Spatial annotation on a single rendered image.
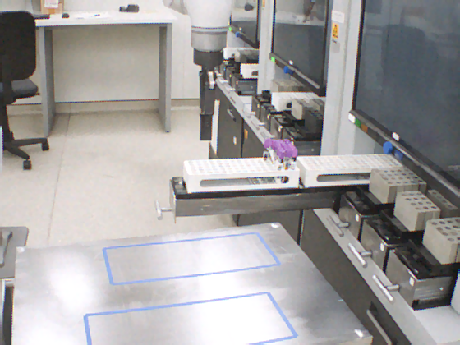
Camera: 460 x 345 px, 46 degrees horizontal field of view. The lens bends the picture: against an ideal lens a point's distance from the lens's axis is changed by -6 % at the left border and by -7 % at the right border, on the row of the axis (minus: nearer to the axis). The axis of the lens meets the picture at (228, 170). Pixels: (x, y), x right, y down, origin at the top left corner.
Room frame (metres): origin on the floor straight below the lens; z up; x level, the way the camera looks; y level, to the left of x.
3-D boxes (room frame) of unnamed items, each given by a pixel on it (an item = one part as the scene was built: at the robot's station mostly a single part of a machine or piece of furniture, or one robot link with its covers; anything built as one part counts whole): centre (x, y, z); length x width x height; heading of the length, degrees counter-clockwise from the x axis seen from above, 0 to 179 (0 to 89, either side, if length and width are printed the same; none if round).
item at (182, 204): (1.45, -0.17, 0.78); 0.73 x 0.14 x 0.09; 103
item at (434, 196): (1.22, -0.53, 0.85); 0.12 x 0.02 x 0.06; 12
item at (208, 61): (1.40, 0.06, 1.13); 0.08 x 0.07 x 0.09; 12
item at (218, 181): (1.42, -0.04, 0.83); 0.30 x 0.10 x 0.06; 103
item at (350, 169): (1.49, -0.34, 0.83); 0.30 x 0.10 x 0.06; 103
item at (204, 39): (1.40, 0.06, 1.21); 0.09 x 0.09 x 0.06
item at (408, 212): (1.20, -0.44, 0.85); 0.12 x 0.02 x 0.06; 12
